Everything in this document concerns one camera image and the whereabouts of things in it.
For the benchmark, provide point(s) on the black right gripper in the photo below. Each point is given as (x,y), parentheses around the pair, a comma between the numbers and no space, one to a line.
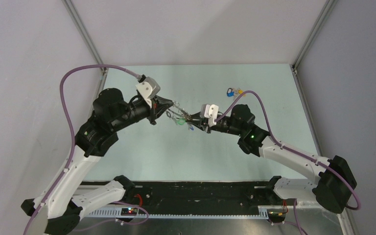
(200,123)

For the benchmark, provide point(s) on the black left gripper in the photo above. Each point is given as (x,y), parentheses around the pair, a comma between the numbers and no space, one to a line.
(158,104)

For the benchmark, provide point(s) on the green key tag with key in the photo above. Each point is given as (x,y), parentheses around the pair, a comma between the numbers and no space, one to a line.
(180,121)

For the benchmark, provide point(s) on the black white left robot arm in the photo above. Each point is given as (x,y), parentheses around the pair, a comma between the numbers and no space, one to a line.
(59,210)

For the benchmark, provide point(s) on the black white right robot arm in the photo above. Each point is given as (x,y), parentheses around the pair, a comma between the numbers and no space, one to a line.
(329,182)

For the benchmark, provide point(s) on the yellow key tag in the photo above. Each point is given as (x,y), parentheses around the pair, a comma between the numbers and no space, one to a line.
(241,93)

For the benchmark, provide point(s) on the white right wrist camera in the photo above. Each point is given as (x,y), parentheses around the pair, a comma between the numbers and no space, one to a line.
(209,111)

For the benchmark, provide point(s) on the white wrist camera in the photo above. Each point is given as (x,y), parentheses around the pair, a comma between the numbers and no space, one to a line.
(147,88)
(209,111)

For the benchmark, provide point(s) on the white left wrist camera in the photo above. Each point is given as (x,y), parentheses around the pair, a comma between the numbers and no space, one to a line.
(147,88)

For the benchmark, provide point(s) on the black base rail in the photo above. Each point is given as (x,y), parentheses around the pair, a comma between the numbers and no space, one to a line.
(202,198)

